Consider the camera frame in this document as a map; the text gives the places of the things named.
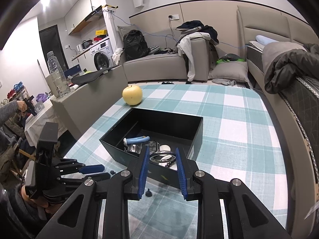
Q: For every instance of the bed with dark mattress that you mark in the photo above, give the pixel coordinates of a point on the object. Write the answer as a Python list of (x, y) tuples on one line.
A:
[(295, 107)]

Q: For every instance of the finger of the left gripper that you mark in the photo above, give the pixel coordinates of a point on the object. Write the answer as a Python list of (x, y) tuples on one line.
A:
[(91, 169), (97, 177)]

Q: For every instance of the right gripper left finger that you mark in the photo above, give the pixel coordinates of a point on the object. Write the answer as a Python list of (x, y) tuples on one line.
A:
[(143, 164)]

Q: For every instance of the beige side cabinet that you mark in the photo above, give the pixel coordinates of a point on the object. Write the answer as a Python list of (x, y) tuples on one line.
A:
[(80, 109)]

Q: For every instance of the dark green jacket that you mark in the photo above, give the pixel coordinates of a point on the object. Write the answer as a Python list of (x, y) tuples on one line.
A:
[(287, 66)]

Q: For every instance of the pile of clothes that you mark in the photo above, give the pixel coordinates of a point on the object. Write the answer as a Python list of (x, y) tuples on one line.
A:
[(196, 45)]

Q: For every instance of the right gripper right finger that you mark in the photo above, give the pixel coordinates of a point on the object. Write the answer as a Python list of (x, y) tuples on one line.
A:
[(181, 174)]

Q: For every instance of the black open box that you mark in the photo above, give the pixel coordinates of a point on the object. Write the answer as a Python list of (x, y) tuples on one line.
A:
[(173, 130)]

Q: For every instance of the yellow apple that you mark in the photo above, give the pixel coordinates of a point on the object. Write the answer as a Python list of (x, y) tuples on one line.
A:
[(132, 95)]

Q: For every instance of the clear plastic water bottle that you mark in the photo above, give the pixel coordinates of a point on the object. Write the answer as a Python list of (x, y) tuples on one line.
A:
[(57, 75)]

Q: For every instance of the grey floor cushion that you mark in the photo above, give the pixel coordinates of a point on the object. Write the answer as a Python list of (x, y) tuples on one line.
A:
[(236, 71)]

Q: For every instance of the white round brooch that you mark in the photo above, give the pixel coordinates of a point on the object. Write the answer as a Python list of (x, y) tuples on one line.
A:
[(165, 148)]

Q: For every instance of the small black ear stud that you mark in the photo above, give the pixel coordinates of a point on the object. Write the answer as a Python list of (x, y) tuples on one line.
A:
[(148, 193)]

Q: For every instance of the silver metal watch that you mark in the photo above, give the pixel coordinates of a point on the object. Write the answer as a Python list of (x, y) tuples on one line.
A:
[(137, 148)]

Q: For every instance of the white washing machine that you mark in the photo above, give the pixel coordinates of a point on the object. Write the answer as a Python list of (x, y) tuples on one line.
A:
[(100, 56)]

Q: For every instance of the checkered teal tablecloth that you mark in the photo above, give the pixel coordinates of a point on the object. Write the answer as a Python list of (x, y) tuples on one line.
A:
[(227, 132)]

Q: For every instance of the black backpack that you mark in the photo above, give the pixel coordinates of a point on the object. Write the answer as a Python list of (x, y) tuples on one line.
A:
[(135, 45)]

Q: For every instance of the white wall socket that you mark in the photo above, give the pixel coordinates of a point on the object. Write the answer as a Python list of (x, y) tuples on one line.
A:
[(174, 17)]

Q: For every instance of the light blue pillow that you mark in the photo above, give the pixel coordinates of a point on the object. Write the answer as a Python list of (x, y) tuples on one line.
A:
[(263, 40)]

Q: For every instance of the green black item on cushion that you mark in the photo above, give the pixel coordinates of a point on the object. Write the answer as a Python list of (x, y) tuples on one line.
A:
[(230, 57)]

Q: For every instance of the grey sofa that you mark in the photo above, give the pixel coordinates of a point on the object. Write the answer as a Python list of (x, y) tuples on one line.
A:
[(168, 66)]

